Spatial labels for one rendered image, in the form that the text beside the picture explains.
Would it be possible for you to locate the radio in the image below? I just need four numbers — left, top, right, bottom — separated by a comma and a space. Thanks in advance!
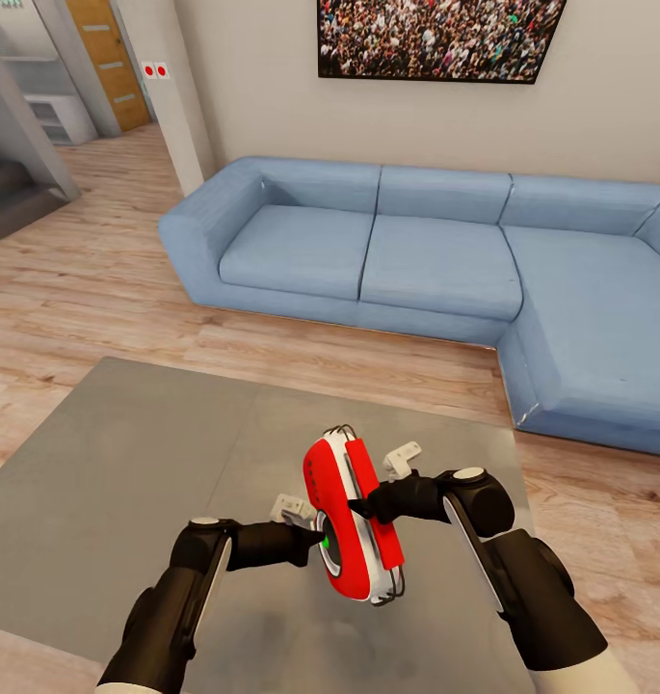
304, 426, 406, 606

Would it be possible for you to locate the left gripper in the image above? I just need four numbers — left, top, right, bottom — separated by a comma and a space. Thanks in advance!
254, 521, 326, 567

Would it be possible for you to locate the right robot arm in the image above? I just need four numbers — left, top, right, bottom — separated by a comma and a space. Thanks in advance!
348, 440, 643, 694

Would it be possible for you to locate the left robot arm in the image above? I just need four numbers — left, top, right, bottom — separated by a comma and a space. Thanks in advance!
93, 494, 326, 694

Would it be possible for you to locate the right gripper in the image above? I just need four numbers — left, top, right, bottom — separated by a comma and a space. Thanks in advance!
348, 468, 426, 525

